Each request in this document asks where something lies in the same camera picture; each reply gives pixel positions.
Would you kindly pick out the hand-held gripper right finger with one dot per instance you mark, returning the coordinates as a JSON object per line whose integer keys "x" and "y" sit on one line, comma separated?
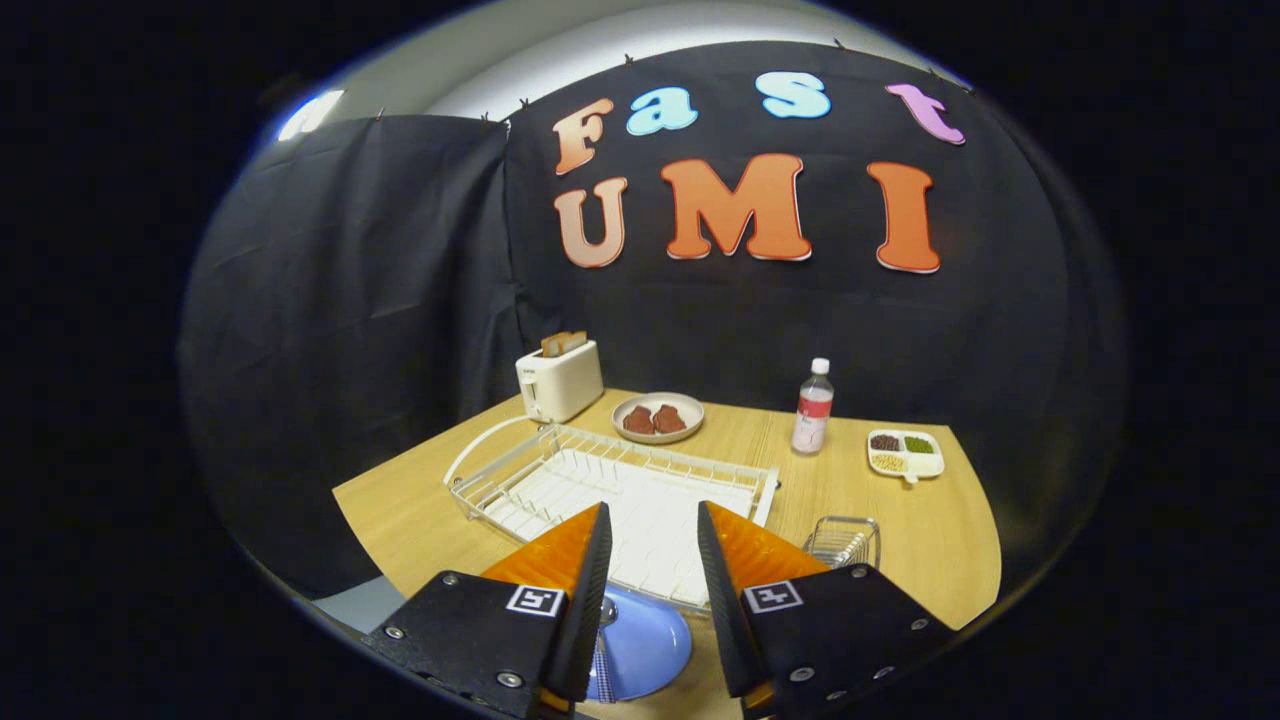
{"x": 840, "y": 630}

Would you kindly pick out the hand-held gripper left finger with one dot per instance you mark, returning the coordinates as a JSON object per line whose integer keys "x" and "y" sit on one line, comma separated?
{"x": 470, "y": 630}

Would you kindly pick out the grey spoon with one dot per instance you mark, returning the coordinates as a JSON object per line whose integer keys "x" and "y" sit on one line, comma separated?
{"x": 606, "y": 675}

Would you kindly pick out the blue plate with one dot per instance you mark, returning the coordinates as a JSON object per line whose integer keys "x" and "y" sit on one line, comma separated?
{"x": 650, "y": 645}

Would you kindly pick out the beige plate with meat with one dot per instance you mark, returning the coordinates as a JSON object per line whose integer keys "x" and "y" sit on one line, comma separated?
{"x": 690, "y": 405}

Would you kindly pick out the white divided tray with beans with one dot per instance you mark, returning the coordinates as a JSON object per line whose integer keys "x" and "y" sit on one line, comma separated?
{"x": 928, "y": 464}

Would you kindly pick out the clear bottle with red label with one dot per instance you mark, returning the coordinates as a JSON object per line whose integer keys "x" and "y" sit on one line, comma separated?
{"x": 812, "y": 415}

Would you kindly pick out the white toaster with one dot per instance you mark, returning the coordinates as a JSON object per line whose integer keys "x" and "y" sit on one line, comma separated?
{"x": 565, "y": 385}

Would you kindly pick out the red meat piece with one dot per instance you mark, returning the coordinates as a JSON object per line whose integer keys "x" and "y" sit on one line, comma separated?
{"x": 669, "y": 419}
{"x": 638, "y": 420}

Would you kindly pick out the toast slice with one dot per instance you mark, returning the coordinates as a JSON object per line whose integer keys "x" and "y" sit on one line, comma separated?
{"x": 553, "y": 345}
{"x": 576, "y": 341}

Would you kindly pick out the black backdrop cloth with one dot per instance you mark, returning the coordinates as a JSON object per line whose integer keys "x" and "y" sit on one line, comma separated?
{"x": 350, "y": 300}

